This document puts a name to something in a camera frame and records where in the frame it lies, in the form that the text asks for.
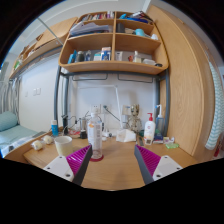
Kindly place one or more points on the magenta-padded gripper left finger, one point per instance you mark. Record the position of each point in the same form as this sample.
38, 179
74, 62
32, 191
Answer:
61, 166

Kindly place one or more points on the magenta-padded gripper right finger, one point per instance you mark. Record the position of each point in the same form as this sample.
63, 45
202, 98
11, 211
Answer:
165, 166

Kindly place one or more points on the clear plastic water bottle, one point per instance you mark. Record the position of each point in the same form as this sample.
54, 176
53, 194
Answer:
95, 136

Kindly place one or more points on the cream ceramic cup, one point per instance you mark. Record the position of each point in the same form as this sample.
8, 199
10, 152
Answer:
63, 146

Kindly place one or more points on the small green packet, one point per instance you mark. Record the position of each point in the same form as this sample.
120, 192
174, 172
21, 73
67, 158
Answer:
172, 145

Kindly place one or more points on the small wrapped round bun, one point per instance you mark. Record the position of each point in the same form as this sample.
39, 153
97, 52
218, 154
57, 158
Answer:
37, 145
48, 139

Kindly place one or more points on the small black jar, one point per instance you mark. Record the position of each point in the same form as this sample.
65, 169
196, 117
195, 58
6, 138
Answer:
83, 134

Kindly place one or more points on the blue white-capped can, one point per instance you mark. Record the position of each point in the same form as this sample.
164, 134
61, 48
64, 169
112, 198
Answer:
54, 128

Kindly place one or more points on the flat round red coaster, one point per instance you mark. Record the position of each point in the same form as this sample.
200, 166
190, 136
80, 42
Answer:
100, 159

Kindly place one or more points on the white red-topped pump bottle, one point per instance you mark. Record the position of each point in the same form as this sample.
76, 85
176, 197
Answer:
149, 130

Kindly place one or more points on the tall black desk gadget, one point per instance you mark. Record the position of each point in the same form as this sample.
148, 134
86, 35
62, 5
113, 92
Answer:
65, 125

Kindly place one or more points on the clear blue pump bottle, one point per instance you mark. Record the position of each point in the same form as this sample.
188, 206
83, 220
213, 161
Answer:
160, 123

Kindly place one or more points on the crumpled white bag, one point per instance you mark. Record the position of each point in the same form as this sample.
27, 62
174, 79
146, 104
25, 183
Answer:
126, 136

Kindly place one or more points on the brown tree creature figurine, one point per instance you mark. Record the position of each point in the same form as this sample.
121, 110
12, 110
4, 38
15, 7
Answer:
135, 116

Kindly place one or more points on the teal pillow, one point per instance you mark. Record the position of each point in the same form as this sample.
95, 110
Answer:
7, 120

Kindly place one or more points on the striped green white curtain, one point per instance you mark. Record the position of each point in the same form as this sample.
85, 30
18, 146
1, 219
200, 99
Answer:
216, 113

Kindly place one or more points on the wooden shelf unit with items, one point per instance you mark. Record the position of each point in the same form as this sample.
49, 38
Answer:
113, 43

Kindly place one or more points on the white wall switch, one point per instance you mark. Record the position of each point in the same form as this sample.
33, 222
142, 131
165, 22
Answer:
37, 91

